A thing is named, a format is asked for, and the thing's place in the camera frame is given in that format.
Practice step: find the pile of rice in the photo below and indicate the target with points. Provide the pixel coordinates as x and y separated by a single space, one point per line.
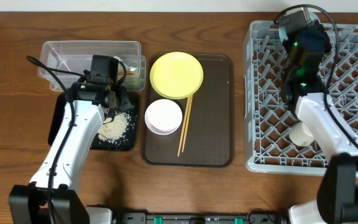
114 129

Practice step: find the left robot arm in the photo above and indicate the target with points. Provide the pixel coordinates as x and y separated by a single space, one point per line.
51 195

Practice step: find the wooden chopstick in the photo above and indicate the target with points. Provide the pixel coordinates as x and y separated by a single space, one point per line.
186 123
181 137

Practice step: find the black waste tray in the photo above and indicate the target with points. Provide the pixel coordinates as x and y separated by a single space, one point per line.
99 144

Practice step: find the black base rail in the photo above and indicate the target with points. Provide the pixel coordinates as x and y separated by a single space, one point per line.
253 217

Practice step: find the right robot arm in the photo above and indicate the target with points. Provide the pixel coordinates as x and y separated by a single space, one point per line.
307 97

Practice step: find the clear plastic bin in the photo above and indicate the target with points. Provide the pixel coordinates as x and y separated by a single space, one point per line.
72 57

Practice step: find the green orange snack wrapper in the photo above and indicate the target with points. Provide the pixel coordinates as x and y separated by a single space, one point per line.
120 73

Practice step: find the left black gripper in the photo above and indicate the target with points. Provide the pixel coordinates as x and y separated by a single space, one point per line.
122 101

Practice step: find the white tissue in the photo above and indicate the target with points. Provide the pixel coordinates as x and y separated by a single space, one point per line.
124 67

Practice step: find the grey dishwasher rack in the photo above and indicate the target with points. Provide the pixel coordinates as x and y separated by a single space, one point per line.
268 122

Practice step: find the yellow plate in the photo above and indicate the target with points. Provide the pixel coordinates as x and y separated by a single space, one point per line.
176 75

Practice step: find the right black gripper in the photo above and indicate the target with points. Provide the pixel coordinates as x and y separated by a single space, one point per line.
314 28

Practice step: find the dark brown serving tray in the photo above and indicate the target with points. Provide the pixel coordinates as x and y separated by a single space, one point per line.
210 136

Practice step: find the white cup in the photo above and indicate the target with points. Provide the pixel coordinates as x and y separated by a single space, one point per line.
300 135

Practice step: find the white bowl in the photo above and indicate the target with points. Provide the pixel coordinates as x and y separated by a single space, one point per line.
163 117

